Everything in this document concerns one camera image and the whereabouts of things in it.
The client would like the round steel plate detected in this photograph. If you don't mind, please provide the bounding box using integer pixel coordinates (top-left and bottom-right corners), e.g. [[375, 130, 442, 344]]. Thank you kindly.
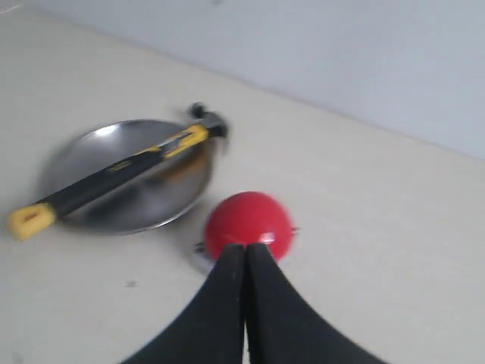
[[39, 119, 217, 234]]

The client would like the red dome push button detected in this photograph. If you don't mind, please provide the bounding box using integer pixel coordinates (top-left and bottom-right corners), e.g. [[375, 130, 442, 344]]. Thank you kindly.
[[192, 191, 299, 274]]

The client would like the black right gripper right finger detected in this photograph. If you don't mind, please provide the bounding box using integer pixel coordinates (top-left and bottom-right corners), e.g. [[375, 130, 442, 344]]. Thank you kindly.
[[244, 243, 383, 364]]

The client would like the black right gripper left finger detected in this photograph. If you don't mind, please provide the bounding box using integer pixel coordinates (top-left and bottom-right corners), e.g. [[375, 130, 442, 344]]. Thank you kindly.
[[124, 245, 245, 364]]

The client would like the black yellow claw hammer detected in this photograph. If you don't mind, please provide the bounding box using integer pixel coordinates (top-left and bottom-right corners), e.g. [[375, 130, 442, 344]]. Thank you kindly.
[[8, 102, 230, 240]]

